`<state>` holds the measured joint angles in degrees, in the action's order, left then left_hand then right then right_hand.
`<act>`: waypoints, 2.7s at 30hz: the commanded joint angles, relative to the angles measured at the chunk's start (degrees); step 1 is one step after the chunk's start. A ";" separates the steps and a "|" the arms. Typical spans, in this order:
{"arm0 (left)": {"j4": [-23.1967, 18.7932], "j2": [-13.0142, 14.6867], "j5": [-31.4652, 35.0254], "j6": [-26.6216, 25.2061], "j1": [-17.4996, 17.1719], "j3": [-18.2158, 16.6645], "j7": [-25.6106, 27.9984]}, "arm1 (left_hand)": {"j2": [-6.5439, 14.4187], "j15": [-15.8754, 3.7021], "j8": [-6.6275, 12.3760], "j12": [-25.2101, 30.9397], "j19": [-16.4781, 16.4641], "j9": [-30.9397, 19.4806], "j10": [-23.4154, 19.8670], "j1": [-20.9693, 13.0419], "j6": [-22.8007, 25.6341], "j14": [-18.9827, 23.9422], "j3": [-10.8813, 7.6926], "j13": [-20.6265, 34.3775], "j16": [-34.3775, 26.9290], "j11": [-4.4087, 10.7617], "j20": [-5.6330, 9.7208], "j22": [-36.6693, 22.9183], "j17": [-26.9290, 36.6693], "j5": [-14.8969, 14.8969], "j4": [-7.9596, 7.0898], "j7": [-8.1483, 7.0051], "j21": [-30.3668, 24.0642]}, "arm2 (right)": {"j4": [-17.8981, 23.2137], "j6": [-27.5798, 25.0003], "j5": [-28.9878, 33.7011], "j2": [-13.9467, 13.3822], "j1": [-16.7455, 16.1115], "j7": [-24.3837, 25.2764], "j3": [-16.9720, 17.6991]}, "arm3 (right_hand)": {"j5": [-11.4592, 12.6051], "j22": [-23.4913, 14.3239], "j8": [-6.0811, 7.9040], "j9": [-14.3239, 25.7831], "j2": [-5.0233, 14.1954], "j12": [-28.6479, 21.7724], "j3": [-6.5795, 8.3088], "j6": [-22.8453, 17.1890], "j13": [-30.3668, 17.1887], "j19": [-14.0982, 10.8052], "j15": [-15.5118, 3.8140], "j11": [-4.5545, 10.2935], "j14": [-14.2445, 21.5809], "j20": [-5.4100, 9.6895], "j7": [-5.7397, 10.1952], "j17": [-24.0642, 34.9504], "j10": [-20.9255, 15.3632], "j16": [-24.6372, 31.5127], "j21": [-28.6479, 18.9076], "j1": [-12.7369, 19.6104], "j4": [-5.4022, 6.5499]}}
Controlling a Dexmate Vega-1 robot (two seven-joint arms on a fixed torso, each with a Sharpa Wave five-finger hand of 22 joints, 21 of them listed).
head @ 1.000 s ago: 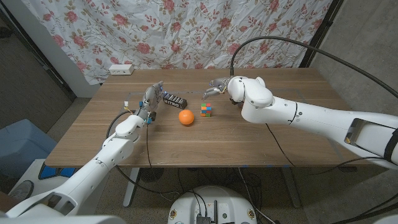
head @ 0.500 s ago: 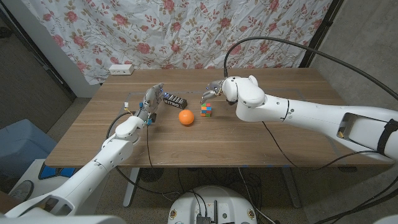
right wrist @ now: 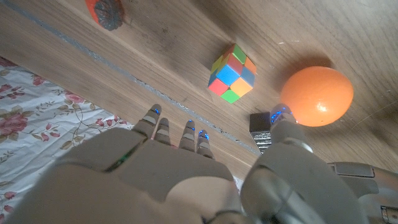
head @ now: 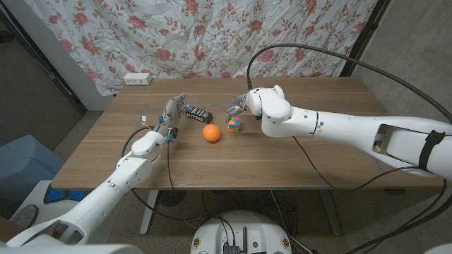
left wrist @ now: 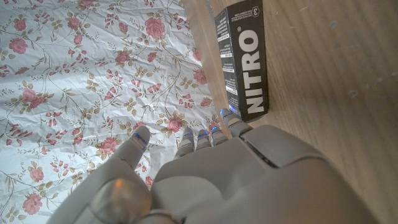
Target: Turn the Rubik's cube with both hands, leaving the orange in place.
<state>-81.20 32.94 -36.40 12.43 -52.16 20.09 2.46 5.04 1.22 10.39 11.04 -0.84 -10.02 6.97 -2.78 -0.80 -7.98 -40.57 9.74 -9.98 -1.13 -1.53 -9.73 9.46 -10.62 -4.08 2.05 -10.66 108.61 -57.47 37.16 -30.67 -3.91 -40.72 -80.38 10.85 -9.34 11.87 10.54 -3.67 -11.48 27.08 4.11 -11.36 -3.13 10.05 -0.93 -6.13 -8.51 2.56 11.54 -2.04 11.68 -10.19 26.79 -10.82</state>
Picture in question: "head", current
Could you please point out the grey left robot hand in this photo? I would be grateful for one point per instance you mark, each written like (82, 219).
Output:
(171, 116)

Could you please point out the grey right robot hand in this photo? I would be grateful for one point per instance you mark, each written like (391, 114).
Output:
(238, 104)

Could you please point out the multicoloured Rubik's cube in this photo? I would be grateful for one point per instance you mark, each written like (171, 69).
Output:
(233, 125)

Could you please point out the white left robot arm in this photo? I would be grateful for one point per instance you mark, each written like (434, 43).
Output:
(106, 190)

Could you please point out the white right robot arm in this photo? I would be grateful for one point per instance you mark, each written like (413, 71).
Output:
(335, 123)

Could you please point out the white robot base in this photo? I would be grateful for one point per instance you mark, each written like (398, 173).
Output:
(212, 236)

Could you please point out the small white connector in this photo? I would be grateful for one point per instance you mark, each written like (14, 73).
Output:
(143, 119)

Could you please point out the black NITRO box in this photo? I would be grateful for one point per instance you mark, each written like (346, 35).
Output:
(199, 115)

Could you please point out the orange fruit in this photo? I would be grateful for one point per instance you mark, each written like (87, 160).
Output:
(211, 133)

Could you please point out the white power strip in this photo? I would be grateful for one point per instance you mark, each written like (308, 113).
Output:
(137, 78)

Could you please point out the floral backdrop cloth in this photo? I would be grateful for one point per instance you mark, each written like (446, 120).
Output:
(212, 35)

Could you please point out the black round floor object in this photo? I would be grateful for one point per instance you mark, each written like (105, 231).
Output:
(172, 197)

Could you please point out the white table leg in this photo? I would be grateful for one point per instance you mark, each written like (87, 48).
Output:
(148, 215)

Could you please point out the black backdrop stand pole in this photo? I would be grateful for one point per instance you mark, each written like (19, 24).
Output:
(363, 35)
(53, 73)

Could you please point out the blue bin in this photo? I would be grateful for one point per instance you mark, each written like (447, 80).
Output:
(24, 166)

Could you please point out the white platform with blue pads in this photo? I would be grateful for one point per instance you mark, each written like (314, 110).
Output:
(35, 192)

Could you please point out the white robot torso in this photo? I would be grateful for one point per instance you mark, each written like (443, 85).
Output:
(70, 249)

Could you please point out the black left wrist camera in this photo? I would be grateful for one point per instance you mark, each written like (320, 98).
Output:
(173, 134)

